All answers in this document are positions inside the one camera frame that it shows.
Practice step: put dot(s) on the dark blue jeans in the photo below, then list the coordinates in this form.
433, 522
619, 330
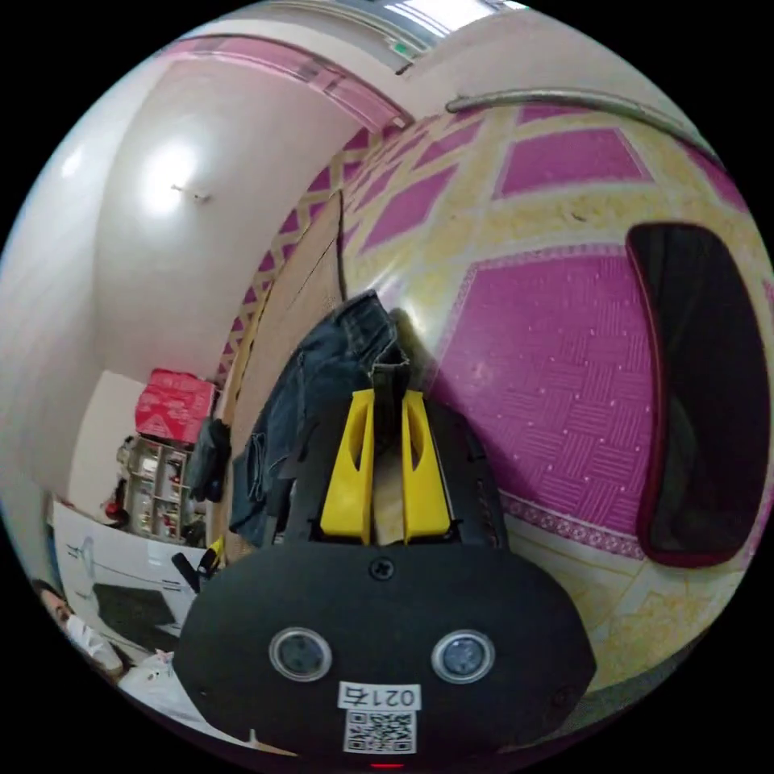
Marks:
329, 363

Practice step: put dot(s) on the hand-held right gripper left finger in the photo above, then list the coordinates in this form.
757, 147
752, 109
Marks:
347, 478

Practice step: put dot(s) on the shelf with small items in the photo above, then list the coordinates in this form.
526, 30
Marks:
154, 491

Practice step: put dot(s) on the dark rug with red border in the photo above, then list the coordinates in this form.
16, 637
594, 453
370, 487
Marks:
704, 393

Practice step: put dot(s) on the person's body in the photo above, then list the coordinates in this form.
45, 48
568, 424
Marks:
81, 638

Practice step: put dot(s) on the white carton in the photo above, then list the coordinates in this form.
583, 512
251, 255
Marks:
121, 559

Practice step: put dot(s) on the black bag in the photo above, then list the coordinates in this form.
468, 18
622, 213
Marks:
209, 459

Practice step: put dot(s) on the bed with woven mat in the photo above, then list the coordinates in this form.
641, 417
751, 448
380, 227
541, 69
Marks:
302, 281

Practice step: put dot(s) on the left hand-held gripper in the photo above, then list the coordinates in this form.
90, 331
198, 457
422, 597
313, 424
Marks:
186, 571

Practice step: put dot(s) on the red carton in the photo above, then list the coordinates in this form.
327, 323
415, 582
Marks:
175, 406

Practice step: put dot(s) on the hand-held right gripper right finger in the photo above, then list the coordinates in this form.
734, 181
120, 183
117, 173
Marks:
424, 478

